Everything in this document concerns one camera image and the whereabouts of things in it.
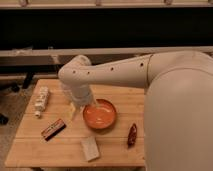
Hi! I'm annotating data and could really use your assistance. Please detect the white rectangular sponge block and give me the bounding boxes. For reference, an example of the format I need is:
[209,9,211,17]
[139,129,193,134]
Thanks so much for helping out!
[81,136,100,161]

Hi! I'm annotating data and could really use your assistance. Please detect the dark red chili pepper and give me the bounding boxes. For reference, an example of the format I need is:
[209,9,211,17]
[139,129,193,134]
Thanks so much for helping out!
[127,124,137,147]

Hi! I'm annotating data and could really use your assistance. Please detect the dark brown eraser block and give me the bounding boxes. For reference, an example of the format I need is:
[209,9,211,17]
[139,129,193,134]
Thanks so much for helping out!
[41,119,66,141]

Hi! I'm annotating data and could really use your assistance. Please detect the orange bowl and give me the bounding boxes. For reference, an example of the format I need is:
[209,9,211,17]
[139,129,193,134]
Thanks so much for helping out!
[83,99,117,130]

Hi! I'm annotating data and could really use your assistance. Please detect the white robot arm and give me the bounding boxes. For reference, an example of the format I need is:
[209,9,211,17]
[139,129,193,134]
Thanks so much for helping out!
[59,51,213,171]

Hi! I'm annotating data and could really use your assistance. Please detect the grey metal rail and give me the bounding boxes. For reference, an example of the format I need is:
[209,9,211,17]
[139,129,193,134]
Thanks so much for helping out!
[0,45,213,66]

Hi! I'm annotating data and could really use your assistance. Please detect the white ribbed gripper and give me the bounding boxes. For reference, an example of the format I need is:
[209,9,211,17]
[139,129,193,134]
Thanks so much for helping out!
[60,83,98,120]

